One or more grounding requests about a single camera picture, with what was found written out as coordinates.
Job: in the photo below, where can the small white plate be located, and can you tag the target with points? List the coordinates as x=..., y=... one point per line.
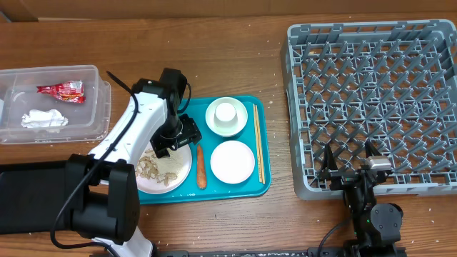
x=232, y=162

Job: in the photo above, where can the wooden chopstick left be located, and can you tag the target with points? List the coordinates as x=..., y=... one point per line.
x=258, y=143

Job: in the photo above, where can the red snack wrapper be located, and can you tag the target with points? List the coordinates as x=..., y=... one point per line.
x=70, y=91

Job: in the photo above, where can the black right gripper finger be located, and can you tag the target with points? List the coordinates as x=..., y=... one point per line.
x=329, y=162
x=371, y=150

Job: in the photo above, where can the white plastic cup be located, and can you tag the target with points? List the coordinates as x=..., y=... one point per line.
x=225, y=114

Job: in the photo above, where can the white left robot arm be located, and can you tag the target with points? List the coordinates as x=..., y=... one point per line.
x=102, y=204

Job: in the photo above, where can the large pink plate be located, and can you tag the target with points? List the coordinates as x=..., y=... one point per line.
x=148, y=187

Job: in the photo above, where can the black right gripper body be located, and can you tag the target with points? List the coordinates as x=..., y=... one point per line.
x=342, y=178

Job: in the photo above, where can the peanut shells and rice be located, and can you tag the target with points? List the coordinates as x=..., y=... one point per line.
x=166, y=171

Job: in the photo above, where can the orange carrot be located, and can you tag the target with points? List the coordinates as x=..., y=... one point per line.
x=201, y=169

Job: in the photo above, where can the clear plastic waste bin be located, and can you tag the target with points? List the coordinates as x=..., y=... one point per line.
x=87, y=121

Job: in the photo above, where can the light green bowl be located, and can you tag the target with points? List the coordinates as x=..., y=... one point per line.
x=231, y=129

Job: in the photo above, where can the black food waste tray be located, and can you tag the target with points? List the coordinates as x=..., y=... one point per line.
x=32, y=194

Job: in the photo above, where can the wooden chopstick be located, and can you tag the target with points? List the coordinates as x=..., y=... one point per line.
x=258, y=143
x=264, y=180

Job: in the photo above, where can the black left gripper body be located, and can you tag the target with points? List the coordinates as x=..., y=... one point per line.
x=178, y=130

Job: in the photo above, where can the white tissue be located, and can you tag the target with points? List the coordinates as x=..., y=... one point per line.
x=42, y=119

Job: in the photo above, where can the wooden chopstick right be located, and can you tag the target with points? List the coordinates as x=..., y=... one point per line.
x=264, y=180

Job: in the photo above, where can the black rail at table edge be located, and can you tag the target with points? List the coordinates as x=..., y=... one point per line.
x=310, y=252

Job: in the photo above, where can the teal plastic tray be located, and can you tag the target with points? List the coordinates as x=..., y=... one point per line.
x=216, y=189

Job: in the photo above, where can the grey plastic dish rack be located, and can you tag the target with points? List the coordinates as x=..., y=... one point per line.
x=392, y=83

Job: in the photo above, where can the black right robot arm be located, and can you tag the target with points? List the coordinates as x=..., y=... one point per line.
x=377, y=226

